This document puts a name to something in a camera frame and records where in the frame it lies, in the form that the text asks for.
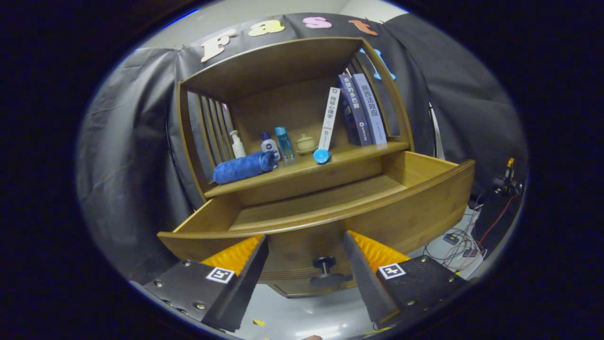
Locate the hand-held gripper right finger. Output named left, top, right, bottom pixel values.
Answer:
left=343, top=229, right=469, bottom=331

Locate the black backdrop cloth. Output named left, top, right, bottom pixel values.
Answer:
left=75, top=12, right=528, bottom=284

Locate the black drawer knob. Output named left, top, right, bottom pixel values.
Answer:
left=310, top=256, right=352, bottom=288

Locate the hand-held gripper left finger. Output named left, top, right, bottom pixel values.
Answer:
left=143, top=234, right=269, bottom=333

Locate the wooden cabinet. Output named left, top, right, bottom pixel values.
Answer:
left=176, top=37, right=416, bottom=298

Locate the dark blue book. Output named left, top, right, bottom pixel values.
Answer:
left=337, top=73, right=373, bottom=147

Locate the white bottle with blue cap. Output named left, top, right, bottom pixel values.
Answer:
left=260, top=132, right=282, bottom=162

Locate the white pump bottle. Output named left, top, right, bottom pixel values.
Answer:
left=229, top=130, right=247, bottom=159

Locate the clear blue bottle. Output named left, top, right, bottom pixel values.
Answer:
left=275, top=126, right=295, bottom=161

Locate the light purple book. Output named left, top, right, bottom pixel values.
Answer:
left=352, top=73, right=388, bottom=145

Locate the white book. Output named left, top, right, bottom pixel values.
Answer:
left=318, top=86, right=341, bottom=152

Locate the rolled blue towel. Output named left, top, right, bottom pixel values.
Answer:
left=213, top=151, right=278, bottom=185

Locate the wooden countertop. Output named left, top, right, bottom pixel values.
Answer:
left=204, top=141, right=410, bottom=198

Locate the wooden drawer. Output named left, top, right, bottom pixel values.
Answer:
left=157, top=150, right=476, bottom=284

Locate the black and orange device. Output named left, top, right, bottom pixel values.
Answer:
left=492, top=157, right=523, bottom=196

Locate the tangle of floor cables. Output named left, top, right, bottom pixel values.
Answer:
left=422, top=194, right=517, bottom=274

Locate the beige lidded teacup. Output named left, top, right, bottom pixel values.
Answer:
left=295, top=134, right=318, bottom=154

